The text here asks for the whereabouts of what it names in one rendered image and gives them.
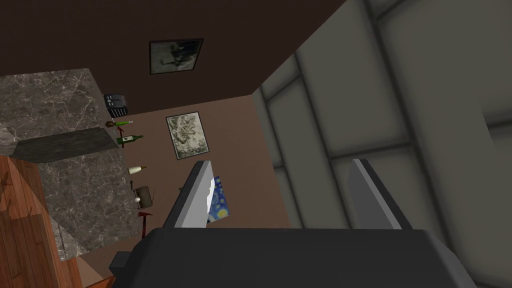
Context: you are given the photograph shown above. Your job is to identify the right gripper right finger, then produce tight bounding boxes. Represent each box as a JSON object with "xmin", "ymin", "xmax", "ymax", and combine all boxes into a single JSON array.
[{"xmin": 347, "ymin": 158, "xmax": 414, "ymax": 231}]

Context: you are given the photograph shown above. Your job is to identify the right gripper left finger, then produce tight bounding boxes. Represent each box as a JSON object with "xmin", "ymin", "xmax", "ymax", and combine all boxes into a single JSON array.
[{"xmin": 162, "ymin": 160, "xmax": 216, "ymax": 230}]

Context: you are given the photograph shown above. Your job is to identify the blue starry painting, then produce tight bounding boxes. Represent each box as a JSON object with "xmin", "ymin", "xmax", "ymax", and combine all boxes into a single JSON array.
[{"xmin": 207, "ymin": 175, "xmax": 231, "ymax": 223}]

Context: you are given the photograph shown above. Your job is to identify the pale grey framed picture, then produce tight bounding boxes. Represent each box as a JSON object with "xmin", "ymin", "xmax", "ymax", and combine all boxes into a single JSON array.
[{"xmin": 165, "ymin": 111, "xmax": 211, "ymax": 161}]

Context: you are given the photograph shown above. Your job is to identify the green wine bottle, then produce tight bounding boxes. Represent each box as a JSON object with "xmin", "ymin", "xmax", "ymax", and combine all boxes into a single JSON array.
[{"xmin": 116, "ymin": 134, "xmax": 144, "ymax": 145}]

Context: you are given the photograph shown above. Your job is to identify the black toaster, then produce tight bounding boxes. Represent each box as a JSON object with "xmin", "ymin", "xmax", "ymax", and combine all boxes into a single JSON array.
[{"xmin": 102, "ymin": 93, "xmax": 129, "ymax": 119}]

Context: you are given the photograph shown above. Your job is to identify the dark framed picture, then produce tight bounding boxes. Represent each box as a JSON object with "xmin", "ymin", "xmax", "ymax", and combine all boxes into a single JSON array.
[{"xmin": 148, "ymin": 37, "xmax": 205, "ymax": 76}]

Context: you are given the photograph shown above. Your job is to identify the brown wire basket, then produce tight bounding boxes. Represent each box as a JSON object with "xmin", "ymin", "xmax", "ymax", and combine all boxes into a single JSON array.
[{"xmin": 133, "ymin": 186, "xmax": 155, "ymax": 211}]

